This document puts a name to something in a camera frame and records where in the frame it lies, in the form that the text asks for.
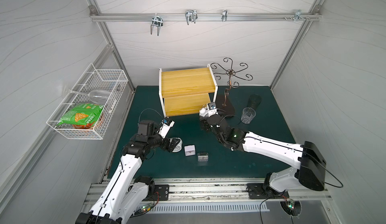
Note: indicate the green snack bag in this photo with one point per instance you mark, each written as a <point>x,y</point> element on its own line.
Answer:
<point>82,114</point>

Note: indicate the clear drinking glass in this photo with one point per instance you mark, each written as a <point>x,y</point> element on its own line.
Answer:
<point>248,114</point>

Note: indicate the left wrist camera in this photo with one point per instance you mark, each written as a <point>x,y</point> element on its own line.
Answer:
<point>165,126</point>

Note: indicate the clear wine glass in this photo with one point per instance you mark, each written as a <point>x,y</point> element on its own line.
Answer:
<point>97,96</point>

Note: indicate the black round floor device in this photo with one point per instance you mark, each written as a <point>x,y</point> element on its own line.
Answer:
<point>292,208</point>

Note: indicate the white wire basket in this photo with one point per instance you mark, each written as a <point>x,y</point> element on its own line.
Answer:
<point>113,80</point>

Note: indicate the metal bracket hook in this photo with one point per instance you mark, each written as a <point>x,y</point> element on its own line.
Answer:
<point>297,17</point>

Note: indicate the dark tinted glass cup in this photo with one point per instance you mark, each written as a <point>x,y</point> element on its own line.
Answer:
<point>254,101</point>

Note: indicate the dark cup holder stand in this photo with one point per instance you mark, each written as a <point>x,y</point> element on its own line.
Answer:
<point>223,102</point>

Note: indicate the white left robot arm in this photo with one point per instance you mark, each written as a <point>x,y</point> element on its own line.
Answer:
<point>124,192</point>

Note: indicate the wooden two-tier white-frame shelf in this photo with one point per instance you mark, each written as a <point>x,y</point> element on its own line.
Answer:
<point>184,92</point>

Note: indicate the white twin-bell alarm clock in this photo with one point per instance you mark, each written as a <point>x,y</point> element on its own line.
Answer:
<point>204,112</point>

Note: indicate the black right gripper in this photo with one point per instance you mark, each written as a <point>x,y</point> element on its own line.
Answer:
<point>206,122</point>

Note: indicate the aluminium wall rail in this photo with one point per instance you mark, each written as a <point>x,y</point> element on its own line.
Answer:
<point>202,17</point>

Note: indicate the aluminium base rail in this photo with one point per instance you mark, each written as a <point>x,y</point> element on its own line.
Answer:
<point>209,195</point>

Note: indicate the white square alarm clock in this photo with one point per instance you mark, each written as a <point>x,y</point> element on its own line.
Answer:
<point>189,150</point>

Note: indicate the metal double hook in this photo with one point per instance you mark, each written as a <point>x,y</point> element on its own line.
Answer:
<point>157,23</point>
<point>191,16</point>

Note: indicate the metal single hook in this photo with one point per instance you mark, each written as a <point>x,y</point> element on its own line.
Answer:
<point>224,15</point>

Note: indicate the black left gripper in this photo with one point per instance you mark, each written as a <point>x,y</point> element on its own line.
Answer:
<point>169,142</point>

